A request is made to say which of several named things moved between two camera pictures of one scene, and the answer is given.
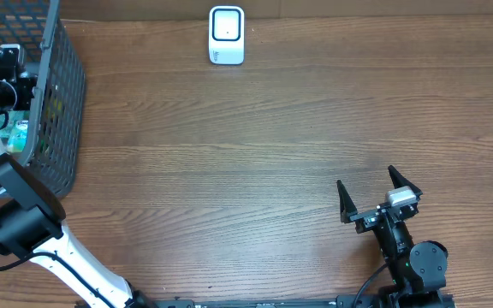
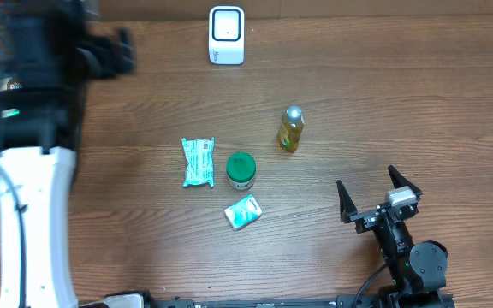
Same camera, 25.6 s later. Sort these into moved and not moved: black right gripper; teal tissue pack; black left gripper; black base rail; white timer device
Moved: teal tissue pack; black left gripper
Not moved: black base rail; black right gripper; white timer device
